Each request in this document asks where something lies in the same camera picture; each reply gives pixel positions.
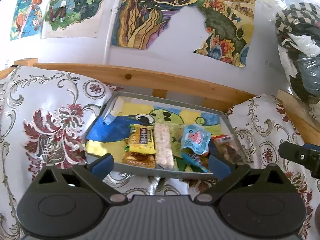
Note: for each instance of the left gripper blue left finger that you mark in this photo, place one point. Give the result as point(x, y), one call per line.
point(92, 176)

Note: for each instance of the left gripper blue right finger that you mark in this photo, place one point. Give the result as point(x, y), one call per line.
point(228, 174)

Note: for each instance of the orange round snack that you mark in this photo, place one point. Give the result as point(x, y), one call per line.
point(205, 153)

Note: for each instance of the blue wrapper snack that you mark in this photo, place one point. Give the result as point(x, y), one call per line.
point(197, 161)

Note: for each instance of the golden orange snack packet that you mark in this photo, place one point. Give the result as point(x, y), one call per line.
point(137, 159)

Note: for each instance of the blue octopus candy bag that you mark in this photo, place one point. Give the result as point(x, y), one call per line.
point(195, 139)

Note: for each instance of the yellow snack packet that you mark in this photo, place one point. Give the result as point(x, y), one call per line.
point(140, 140)

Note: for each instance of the white rice cracker pack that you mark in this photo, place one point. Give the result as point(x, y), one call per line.
point(164, 156)

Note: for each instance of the clear biscuit pack green label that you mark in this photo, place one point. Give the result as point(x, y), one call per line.
point(176, 132)

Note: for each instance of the colourful drawing tray liner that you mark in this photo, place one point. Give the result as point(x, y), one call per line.
point(110, 132)

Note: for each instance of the wooden bed headboard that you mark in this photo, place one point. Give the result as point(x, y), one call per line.
point(215, 96)

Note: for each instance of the grey shallow tray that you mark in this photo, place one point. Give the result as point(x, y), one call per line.
point(166, 173)

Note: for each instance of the blond cartoon child drawing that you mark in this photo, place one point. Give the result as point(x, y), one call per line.
point(72, 18)

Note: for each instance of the orange haired cartoon drawing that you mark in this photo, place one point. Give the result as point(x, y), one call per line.
point(28, 18)

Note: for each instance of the landscape fields painting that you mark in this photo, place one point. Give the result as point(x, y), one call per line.
point(230, 25)

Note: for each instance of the swirly night sky painting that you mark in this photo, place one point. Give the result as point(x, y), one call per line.
point(140, 22)

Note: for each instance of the white wall pipe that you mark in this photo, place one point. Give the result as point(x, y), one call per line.
point(114, 11)

